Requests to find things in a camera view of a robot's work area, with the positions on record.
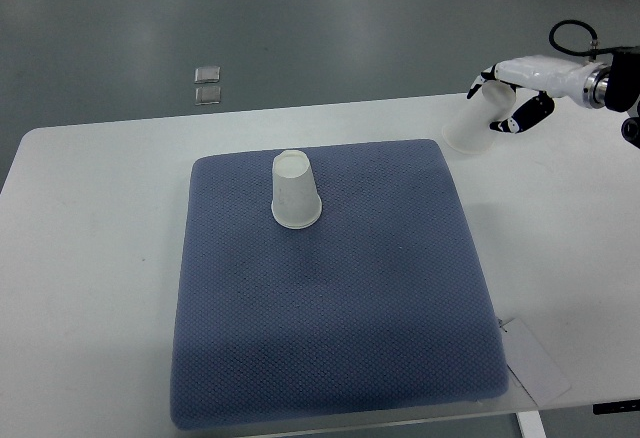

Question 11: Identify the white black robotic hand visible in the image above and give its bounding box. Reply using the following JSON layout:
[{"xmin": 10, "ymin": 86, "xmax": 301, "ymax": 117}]
[{"xmin": 467, "ymin": 55, "xmax": 610, "ymax": 134}]

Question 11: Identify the white paper cup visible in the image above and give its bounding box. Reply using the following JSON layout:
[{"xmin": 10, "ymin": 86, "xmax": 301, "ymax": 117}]
[
  {"xmin": 271, "ymin": 150, "xmax": 322, "ymax": 230},
  {"xmin": 442, "ymin": 81, "xmax": 516, "ymax": 154}
]

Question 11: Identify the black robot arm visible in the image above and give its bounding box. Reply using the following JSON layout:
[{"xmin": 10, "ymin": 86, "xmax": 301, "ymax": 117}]
[{"xmin": 548, "ymin": 19, "xmax": 639, "ymax": 148}]

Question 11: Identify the white paper tag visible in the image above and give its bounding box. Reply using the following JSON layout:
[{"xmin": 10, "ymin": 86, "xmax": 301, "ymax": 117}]
[{"xmin": 500, "ymin": 319, "xmax": 571, "ymax": 407}]

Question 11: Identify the blue textured cushion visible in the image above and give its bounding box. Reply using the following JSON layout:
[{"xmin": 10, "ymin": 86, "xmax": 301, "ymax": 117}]
[{"xmin": 170, "ymin": 139, "xmax": 509, "ymax": 430}]

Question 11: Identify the white paper cup on cushion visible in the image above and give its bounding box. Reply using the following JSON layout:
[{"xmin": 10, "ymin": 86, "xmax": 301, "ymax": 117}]
[{"xmin": 271, "ymin": 150, "xmax": 322, "ymax": 230}]

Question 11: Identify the black table control panel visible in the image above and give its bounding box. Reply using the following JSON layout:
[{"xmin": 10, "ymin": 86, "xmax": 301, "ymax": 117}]
[{"xmin": 592, "ymin": 399, "xmax": 640, "ymax": 415}]

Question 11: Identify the white table leg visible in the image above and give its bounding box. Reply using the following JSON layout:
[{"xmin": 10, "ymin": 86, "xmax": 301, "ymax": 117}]
[{"xmin": 516, "ymin": 411, "xmax": 547, "ymax": 438}]

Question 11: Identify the upper metal floor plate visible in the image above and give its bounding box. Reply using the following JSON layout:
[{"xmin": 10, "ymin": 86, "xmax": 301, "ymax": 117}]
[{"xmin": 194, "ymin": 65, "xmax": 221, "ymax": 84}]

